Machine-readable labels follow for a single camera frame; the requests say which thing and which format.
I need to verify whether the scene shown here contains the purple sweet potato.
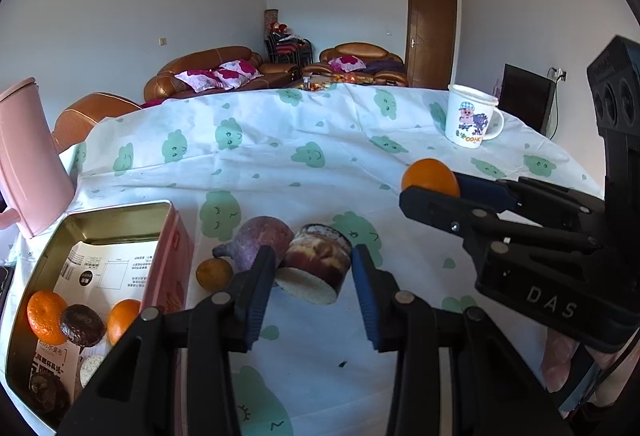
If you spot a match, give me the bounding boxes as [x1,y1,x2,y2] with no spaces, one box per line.
[212,216,295,273]

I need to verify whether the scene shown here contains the black television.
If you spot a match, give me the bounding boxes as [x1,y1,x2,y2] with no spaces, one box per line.
[500,64,556,137]

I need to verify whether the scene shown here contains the black smartphone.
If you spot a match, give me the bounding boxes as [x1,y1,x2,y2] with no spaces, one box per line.
[0,266,15,312]

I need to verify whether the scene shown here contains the small orange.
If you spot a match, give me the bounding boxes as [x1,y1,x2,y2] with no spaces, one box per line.
[401,159,461,198]

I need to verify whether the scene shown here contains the brown kiwi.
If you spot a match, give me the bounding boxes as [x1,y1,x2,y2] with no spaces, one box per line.
[29,370,71,414]

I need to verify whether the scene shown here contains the white cartoon-print mug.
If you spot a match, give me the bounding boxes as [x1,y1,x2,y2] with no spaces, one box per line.
[444,84,505,148]

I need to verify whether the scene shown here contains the pale round fruit piece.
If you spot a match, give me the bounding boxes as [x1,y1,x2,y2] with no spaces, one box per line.
[79,354,108,389]

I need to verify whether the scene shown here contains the brown leather armchair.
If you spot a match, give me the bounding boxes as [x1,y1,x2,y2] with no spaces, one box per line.
[319,43,408,87]

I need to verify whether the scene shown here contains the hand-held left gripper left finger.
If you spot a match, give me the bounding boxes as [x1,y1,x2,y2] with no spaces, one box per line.
[57,245,278,436]

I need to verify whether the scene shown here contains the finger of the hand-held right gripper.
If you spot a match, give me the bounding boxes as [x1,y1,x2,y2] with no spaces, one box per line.
[398,185,601,262]
[452,171,607,237]

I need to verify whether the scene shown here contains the brown leather recliner chair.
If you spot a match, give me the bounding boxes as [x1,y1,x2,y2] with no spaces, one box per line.
[52,92,143,152]

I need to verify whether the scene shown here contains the large orange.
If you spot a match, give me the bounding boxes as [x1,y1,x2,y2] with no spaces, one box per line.
[26,290,68,346]

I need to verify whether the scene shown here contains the pink metal tin box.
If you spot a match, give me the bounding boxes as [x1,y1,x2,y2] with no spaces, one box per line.
[5,200,196,434]

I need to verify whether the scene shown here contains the cluttered coffee table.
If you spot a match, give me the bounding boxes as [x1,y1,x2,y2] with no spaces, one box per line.
[290,72,376,92]

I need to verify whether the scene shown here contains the brown wooden door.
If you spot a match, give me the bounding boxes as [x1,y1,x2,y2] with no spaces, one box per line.
[406,0,458,90]

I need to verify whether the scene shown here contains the pink electric kettle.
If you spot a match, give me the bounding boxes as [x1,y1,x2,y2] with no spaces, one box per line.
[0,76,76,239]

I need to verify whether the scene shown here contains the brown leather sofa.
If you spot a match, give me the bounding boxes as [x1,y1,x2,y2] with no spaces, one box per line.
[144,46,301,102]

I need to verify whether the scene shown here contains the stacked black chairs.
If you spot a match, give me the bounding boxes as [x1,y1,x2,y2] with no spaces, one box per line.
[264,31,313,66]

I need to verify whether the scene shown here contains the small brown round fruit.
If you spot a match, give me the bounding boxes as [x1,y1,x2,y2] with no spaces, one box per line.
[196,257,234,290]

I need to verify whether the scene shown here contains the printed paper leaflet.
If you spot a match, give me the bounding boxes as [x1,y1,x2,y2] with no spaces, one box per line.
[27,240,161,397]

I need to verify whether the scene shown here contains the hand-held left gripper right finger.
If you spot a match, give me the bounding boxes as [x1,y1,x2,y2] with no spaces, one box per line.
[350,243,563,436]

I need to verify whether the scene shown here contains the dark chocolate round cake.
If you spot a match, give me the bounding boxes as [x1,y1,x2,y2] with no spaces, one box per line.
[60,303,106,348]

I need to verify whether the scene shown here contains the pink floral pillow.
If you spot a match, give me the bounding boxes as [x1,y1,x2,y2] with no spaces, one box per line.
[175,69,223,91]
[334,55,367,73]
[214,60,263,84]

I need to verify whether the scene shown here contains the person's right hand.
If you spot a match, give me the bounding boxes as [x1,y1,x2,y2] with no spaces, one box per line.
[544,330,640,409]

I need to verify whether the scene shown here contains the white cloud-print tablecloth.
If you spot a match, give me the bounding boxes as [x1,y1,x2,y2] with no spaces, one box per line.
[0,84,606,436]

